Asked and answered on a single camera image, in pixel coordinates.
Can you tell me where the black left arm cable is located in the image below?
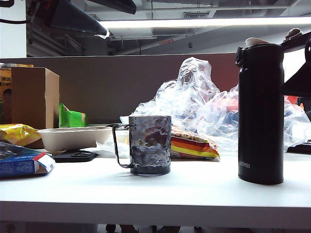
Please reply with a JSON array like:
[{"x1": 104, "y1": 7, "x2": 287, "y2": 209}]
[{"x1": 0, "y1": 18, "x2": 33, "y2": 25}]

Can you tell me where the long fluorescent ceiling light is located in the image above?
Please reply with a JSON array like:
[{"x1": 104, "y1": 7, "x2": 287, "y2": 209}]
[{"x1": 98, "y1": 17, "x2": 311, "y2": 30}]

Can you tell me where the green snack packet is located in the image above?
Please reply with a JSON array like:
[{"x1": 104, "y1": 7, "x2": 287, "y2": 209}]
[{"x1": 59, "y1": 102, "x2": 88, "y2": 128}]

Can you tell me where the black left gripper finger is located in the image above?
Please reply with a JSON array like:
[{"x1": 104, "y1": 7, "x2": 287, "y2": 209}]
[{"x1": 89, "y1": 0, "x2": 138, "y2": 16}]

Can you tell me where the dark marbled metal mug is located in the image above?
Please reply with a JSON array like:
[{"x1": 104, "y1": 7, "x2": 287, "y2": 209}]
[{"x1": 111, "y1": 115, "x2": 172, "y2": 175}]

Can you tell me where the clear crumpled plastic bag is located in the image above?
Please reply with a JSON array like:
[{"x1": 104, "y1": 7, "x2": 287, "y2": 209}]
[{"x1": 120, "y1": 56, "x2": 311, "y2": 152}]

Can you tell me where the brown desk partition panel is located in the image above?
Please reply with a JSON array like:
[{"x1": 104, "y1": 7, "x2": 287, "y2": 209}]
[{"x1": 0, "y1": 52, "x2": 240, "y2": 126}]

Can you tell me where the yellow snack bag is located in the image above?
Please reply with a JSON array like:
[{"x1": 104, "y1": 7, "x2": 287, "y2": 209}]
[{"x1": 0, "y1": 123, "x2": 42, "y2": 147}]

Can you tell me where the blue box with white flap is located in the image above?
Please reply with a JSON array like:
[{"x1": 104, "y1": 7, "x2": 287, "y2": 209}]
[{"x1": 0, "y1": 141, "x2": 56, "y2": 179}]

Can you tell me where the orange object behind bag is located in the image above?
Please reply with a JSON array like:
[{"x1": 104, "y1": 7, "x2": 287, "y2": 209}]
[{"x1": 284, "y1": 96, "x2": 304, "y2": 110}]

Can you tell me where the black thermos flask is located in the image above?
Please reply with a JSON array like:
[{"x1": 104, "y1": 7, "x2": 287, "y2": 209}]
[{"x1": 235, "y1": 28, "x2": 311, "y2": 185}]

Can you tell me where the white plastic bag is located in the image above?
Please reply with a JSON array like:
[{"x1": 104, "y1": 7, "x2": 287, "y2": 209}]
[{"x1": 82, "y1": 132, "x2": 130, "y2": 158}]

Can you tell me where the orange prawn cracker snack bag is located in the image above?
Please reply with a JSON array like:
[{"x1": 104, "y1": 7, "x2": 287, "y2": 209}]
[{"x1": 171, "y1": 130, "x2": 221, "y2": 161}]

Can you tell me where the black phone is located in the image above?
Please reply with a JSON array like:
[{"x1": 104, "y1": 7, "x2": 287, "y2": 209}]
[{"x1": 52, "y1": 149, "x2": 99, "y2": 163}]

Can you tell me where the beige paper pulp bowl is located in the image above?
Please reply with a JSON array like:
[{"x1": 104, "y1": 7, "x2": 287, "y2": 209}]
[{"x1": 37, "y1": 126, "x2": 113, "y2": 152}]

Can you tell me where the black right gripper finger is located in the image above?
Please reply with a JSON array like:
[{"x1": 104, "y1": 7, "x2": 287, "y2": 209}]
[
  {"x1": 304, "y1": 35, "x2": 311, "y2": 58},
  {"x1": 282, "y1": 56, "x2": 311, "y2": 98}
]

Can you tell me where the black flat object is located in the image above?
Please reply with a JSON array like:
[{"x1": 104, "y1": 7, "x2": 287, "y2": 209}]
[{"x1": 286, "y1": 139, "x2": 311, "y2": 154}]

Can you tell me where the brown cardboard box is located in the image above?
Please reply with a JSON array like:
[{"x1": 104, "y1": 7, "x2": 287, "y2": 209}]
[{"x1": 11, "y1": 67, "x2": 60, "y2": 130}]

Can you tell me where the yellow printed box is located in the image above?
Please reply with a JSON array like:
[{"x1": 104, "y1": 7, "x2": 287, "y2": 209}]
[{"x1": 0, "y1": 63, "x2": 34, "y2": 124}]

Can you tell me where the ceiling air vent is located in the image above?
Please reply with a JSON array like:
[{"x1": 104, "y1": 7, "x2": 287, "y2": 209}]
[{"x1": 183, "y1": 12, "x2": 210, "y2": 20}]

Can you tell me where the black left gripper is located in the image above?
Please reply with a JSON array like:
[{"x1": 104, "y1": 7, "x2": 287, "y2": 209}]
[{"x1": 26, "y1": 0, "x2": 110, "y2": 39}]

